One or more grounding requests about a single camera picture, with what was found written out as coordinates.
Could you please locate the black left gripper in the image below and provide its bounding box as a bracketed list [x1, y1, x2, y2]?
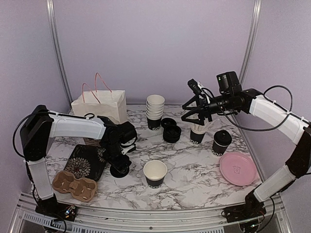
[103, 141, 132, 174]

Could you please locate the white paper takeout bag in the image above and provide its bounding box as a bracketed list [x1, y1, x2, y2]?
[71, 83, 127, 124]

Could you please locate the stack of black lids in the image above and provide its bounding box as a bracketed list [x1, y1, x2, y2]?
[163, 125, 182, 143]

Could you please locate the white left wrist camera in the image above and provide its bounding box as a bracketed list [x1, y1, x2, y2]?
[120, 142, 136, 155]

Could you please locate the black coffee cup lid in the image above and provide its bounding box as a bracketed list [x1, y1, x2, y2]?
[214, 130, 232, 146]

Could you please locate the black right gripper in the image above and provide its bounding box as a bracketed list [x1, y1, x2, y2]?
[181, 93, 233, 126]

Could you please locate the black takeout coffee cup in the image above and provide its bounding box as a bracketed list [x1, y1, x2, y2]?
[212, 142, 228, 157]
[143, 160, 168, 189]

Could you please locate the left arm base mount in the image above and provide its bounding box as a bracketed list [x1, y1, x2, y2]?
[34, 195, 77, 222]

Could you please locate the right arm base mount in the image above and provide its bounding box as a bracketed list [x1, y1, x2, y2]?
[222, 192, 266, 223]

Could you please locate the left aluminium frame post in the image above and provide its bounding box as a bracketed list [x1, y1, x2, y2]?
[46, 0, 73, 105]

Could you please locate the aluminium frame post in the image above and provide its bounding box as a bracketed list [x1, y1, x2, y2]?
[46, 0, 73, 105]
[239, 0, 262, 84]

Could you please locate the loose black lid on table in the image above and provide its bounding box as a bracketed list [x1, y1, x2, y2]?
[161, 117, 177, 128]

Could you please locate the right aluminium frame post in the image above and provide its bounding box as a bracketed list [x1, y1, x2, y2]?
[239, 0, 262, 84]

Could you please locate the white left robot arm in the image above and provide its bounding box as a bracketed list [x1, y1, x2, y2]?
[12, 105, 137, 216]

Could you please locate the pink plastic plate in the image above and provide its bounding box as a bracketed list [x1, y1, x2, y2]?
[219, 152, 257, 186]

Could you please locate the black cup holding straws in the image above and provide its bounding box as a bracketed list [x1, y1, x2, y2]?
[190, 128, 206, 145]

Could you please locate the stack of paper cups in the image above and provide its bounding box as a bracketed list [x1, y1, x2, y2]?
[146, 94, 165, 131]

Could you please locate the aluminium table edge rail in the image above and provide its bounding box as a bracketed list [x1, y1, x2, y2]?
[9, 196, 292, 233]

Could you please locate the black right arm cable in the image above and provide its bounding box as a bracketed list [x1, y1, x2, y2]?
[201, 84, 311, 132]

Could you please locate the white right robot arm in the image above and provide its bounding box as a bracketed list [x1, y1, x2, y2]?
[181, 71, 311, 217]

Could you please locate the brown cardboard cup carrier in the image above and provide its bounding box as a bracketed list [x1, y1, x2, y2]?
[52, 171, 97, 202]

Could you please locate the black floral tray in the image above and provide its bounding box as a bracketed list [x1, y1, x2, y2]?
[64, 144, 106, 182]

